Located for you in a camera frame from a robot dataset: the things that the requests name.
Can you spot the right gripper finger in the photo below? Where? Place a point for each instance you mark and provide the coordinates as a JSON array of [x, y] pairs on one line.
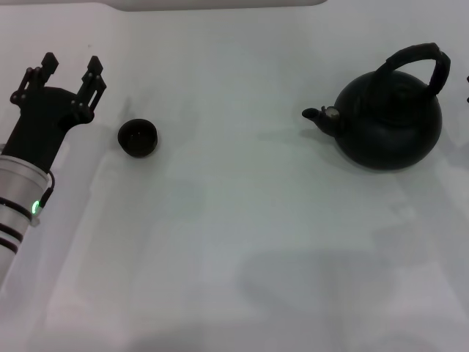
[[468, 88]]

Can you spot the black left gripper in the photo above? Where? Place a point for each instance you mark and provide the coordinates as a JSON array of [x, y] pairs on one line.
[[40, 117]]

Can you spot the black round teapot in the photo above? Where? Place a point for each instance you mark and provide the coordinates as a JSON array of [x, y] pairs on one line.
[[388, 124]]

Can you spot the small black teacup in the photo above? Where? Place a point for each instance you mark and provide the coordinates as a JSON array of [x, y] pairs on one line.
[[137, 138]]

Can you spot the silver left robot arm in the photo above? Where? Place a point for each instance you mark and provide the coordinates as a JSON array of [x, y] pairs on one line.
[[16, 198]]

